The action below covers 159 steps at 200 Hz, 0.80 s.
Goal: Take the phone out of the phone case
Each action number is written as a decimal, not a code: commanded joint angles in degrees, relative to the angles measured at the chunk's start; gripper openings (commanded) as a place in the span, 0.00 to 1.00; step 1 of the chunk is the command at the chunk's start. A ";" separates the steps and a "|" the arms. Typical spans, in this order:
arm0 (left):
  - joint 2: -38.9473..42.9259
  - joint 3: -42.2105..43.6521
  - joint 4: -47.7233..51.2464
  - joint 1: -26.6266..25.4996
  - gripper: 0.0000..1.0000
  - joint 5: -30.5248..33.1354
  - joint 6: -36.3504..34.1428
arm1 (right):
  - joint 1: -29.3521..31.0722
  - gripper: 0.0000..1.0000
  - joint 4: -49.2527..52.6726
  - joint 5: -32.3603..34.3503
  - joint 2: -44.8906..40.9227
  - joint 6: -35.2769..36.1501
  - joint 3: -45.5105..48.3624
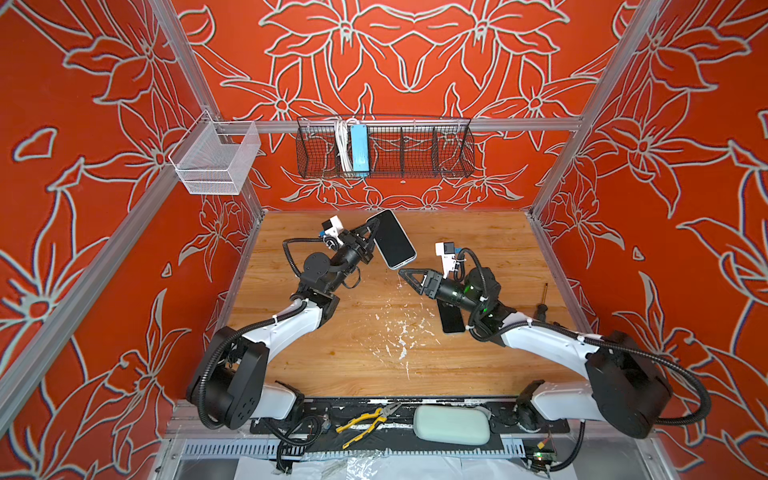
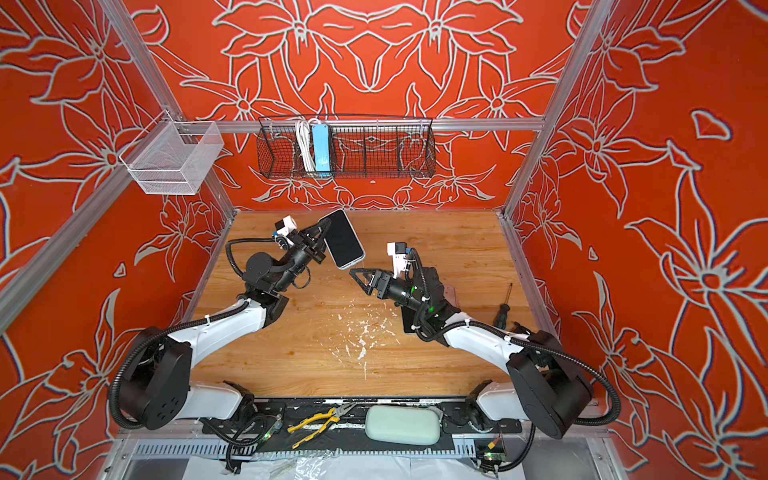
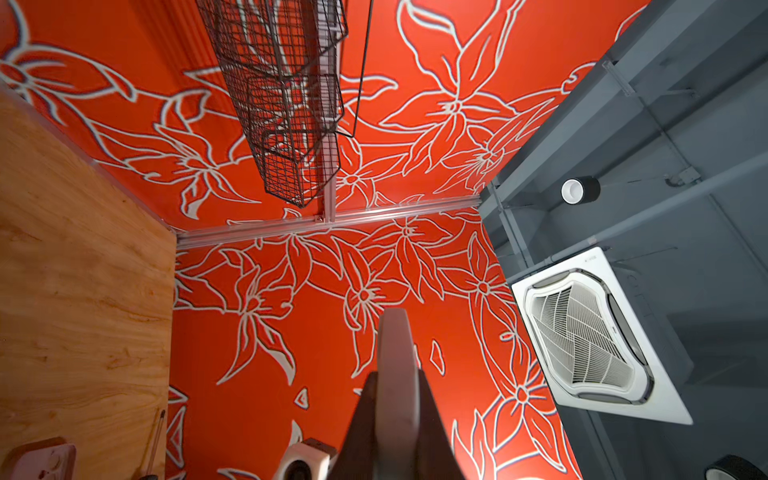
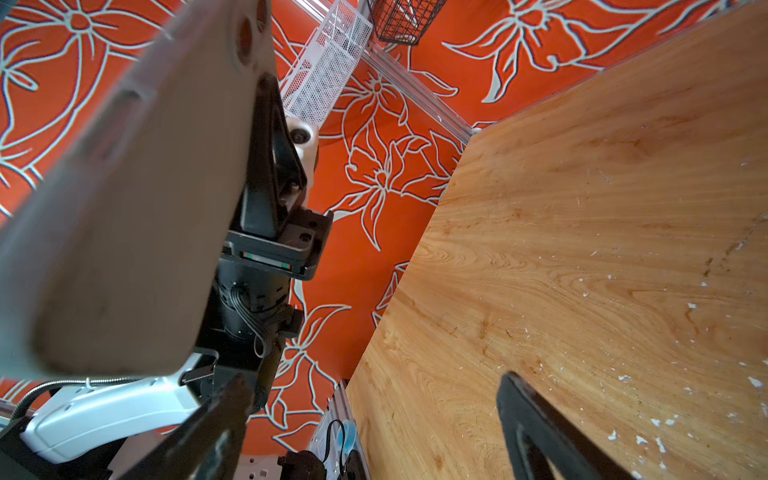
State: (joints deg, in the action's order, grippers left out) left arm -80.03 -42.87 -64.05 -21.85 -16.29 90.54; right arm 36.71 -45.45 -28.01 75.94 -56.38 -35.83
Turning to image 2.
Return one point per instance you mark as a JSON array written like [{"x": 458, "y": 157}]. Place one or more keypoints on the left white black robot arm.
[{"x": 153, "y": 385}]

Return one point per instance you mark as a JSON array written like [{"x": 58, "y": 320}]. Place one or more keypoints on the black wire wall basket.
[{"x": 361, "y": 147}]

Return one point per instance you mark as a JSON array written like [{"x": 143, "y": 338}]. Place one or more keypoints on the yellow handled pliers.
[{"x": 324, "y": 420}]

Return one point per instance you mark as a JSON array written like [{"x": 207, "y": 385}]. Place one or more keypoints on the pale green pouch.
[{"x": 403, "y": 425}]

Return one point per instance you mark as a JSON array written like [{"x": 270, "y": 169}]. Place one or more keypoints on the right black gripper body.
[{"x": 402, "y": 293}]

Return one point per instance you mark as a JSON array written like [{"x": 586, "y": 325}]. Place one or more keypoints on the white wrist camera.
[
  {"x": 399, "y": 253},
  {"x": 283, "y": 229}
]

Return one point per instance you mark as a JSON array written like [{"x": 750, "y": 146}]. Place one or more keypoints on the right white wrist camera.
[{"x": 399, "y": 253}]

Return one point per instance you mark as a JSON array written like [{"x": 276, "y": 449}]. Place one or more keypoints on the black phone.
[
  {"x": 408, "y": 321},
  {"x": 341, "y": 240}
]

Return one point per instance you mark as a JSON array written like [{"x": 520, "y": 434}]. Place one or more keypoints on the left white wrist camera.
[{"x": 283, "y": 229}]

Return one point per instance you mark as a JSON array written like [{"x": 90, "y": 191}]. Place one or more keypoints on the pink phone case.
[{"x": 450, "y": 295}]

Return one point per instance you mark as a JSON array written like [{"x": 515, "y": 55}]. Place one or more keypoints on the black handled screwdriver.
[{"x": 501, "y": 317}]

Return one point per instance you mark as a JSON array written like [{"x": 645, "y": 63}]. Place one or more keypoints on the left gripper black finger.
[
  {"x": 318, "y": 231},
  {"x": 318, "y": 250}
]

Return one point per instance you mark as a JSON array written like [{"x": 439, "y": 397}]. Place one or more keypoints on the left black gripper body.
[{"x": 298, "y": 257}]

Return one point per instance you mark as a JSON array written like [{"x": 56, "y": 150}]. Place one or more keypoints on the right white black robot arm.
[{"x": 547, "y": 387}]

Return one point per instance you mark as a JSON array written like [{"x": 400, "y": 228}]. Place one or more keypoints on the light blue box in basket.
[{"x": 321, "y": 144}]

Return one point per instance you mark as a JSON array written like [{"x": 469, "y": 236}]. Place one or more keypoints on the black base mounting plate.
[{"x": 348, "y": 436}]

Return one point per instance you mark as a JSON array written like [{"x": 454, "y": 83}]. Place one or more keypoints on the clear plastic wall bin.
[{"x": 166, "y": 161}]

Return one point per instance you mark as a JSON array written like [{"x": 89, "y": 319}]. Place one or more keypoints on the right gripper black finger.
[
  {"x": 367, "y": 284},
  {"x": 363, "y": 274}
]

